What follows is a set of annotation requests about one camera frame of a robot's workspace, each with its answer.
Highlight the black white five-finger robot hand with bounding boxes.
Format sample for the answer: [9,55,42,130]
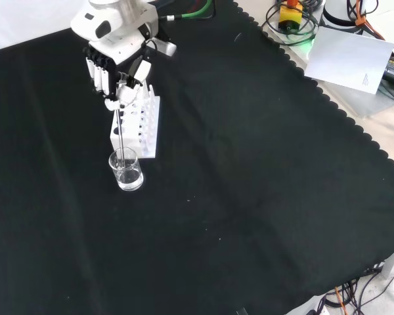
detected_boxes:
[70,5,159,111]

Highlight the clear glass rod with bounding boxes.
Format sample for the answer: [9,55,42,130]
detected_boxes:
[116,109,125,169]

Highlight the white test tube rack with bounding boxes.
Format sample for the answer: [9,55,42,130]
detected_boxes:
[110,84,162,159]

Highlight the clear glass beaker with liquid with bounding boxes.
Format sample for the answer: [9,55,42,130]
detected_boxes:
[108,147,144,192]

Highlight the yellow stop button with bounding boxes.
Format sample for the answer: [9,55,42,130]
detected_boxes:
[277,0,305,33]

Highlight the black bench cloth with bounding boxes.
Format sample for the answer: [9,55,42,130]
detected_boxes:
[0,0,394,315]

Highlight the pale board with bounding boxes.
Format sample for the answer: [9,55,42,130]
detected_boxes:
[304,26,394,96]

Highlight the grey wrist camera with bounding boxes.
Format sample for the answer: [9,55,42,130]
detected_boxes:
[152,36,178,57]

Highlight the green cable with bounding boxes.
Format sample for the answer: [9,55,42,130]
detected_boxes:
[165,0,215,21]

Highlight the orange cable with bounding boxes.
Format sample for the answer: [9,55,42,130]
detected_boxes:
[353,0,385,42]

